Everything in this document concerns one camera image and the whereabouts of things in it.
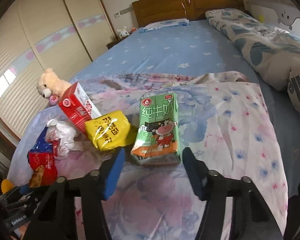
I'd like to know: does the green milk carton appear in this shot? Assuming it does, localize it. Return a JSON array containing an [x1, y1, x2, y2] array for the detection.
[[130, 92, 182, 166]]

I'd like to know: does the pink floral blanket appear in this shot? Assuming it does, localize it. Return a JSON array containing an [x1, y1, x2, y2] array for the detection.
[[9, 71, 289, 240]]

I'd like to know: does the grey bed guard rail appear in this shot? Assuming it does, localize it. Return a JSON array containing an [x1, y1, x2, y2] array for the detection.
[[246, 0, 300, 33]]

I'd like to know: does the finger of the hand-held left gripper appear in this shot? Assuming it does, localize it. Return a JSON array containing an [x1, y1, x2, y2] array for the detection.
[[0, 185, 33, 204]]

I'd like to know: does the beige teddy bear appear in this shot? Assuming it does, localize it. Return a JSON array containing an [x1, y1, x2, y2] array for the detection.
[[37, 67, 72, 105]]

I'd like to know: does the dark wooden nightstand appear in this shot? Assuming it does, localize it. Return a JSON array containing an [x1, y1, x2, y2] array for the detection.
[[106, 36, 130, 50]]

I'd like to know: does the blue and white quilt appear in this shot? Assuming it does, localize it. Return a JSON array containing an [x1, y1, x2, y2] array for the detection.
[[205, 8, 300, 117]]

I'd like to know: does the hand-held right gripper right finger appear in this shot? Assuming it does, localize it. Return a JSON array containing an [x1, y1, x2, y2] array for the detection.
[[182, 147, 284, 240]]

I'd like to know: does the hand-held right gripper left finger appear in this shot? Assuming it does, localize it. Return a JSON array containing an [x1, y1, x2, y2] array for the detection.
[[25, 148, 127, 240]]

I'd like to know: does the wooden headboard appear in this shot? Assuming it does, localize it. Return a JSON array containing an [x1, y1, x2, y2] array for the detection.
[[132, 0, 246, 28]]

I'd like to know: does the yellow snack packet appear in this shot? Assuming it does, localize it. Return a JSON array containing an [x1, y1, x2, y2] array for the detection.
[[84, 110, 138, 152]]

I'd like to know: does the red milk carton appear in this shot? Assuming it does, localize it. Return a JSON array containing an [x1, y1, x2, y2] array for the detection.
[[58, 82, 103, 137]]

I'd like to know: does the bed with blue sheet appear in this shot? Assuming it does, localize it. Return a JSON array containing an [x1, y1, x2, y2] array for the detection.
[[10, 19, 300, 198]]

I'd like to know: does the blue patterned pillow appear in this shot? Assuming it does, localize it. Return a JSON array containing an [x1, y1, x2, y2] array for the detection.
[[139, 18, 190, 33]]

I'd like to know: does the beige slatted wardrobe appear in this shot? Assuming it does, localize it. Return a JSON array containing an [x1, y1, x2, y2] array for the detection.
[[0, 0, 117, 145]]

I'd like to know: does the red and blue snack bag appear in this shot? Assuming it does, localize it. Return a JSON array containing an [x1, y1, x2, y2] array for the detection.
[[27, 127, 59, 188]]

